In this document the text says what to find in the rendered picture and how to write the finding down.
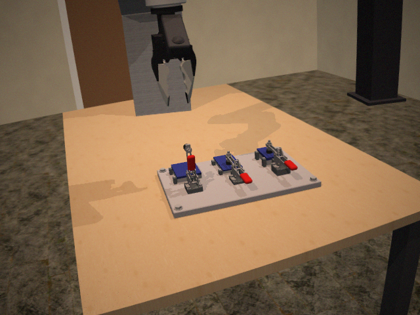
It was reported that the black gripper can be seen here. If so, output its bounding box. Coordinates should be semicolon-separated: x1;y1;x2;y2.
150;5;196;106

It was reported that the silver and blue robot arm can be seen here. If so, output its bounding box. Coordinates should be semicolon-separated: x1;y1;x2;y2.
145;0;190;55

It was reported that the grey toggle clamp with red handle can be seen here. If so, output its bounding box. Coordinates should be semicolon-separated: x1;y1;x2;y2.
225;151;253;185
266;140;297;176

